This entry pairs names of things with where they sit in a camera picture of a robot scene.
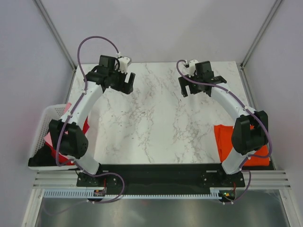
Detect red t shirt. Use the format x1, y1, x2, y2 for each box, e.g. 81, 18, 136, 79
60, 118, 89, 159

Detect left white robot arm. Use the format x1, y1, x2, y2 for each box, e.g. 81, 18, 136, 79
49, 55, 135, 186

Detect right aluminium frame post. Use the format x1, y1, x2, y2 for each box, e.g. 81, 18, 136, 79
239, 0, 284, 70

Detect aluminium rail profile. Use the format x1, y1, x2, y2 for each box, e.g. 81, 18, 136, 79
34, 170, 291, 190

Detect white slotted cable duct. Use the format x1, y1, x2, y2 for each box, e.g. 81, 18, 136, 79
43, 185, 222, 200

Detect black t shirt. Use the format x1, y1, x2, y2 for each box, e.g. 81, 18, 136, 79
28, 145, 56, 167

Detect folded orange t shirt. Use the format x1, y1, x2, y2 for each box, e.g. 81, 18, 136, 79
214, 124, 270, 166

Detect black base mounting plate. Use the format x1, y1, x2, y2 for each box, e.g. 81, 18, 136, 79
77, 164, 245, 196

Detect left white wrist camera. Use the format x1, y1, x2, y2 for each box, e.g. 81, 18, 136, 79
117, 56, 132, 74

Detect white plastic laundry basket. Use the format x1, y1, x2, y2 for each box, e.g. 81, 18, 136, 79
29, 104, 77, 171

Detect pink polo shirt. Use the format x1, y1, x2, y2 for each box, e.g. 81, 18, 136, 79
44, 102, 73, 164

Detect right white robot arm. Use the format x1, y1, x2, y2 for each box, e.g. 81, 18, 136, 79
177, 60, 272, 186

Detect left aluminium frame post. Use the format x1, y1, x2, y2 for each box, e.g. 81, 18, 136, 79
33, 0, 76, 72

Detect aluminium frame post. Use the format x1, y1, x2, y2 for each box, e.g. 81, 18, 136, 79
239, 0, 284, 70
33, 0, 76, 72

